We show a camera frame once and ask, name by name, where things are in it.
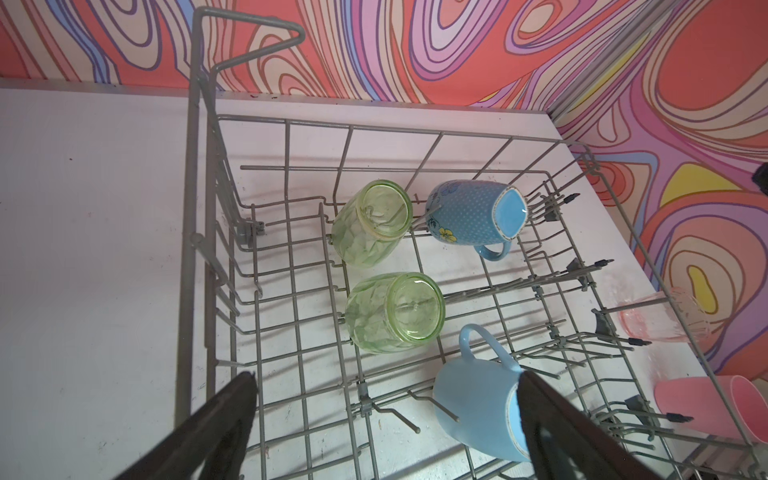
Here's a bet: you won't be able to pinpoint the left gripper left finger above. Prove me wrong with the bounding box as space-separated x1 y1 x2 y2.
118 372 258 479

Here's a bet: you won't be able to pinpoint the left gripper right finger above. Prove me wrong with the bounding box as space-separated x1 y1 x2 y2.
518 371 659 479

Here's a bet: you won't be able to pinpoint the light blue mug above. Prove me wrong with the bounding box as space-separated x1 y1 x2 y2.
433 324 530 463

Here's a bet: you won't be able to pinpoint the clear pink glass cup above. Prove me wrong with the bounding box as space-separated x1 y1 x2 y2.
619 287 712 343

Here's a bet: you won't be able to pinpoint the green glass cup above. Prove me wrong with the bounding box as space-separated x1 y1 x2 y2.
344 272 446 354
331 179 413 268

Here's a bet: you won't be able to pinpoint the blue floral ceramic mug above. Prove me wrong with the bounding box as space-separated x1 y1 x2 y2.
424 180 528 261

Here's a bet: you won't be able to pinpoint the pink plastic cup right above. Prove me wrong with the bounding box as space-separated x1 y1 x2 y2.
654 375 767 444

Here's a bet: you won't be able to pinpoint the grey wire dish rack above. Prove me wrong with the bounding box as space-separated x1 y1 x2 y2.
173 1 767 479

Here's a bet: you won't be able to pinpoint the aluminium frame rails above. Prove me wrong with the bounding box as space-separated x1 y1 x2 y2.
0 0 679 121

